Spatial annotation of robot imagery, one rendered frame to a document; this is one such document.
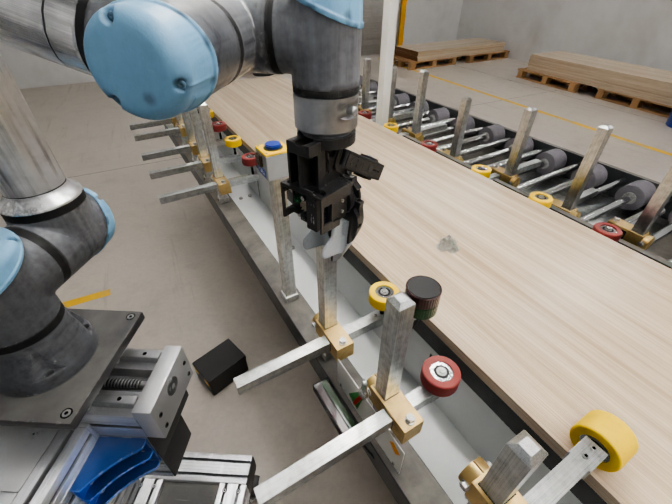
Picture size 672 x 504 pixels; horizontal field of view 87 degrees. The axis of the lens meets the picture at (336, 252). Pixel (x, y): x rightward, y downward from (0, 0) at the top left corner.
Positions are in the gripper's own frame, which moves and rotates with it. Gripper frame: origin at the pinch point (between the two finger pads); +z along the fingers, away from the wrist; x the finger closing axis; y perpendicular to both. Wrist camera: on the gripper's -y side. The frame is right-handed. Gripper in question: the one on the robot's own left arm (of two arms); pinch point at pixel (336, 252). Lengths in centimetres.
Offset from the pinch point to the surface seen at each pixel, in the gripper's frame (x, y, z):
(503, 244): 12, -66, 30
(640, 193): 42, -148, 35
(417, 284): 11.0, -8.4, 6.4
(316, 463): 8.4, 15.2, 35.4
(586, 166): 21, -114, 18
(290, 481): 6.9, 20.3, 35.4
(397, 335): 11.7, -2.4, 13.4
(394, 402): 13.3, -3.2, 34.1
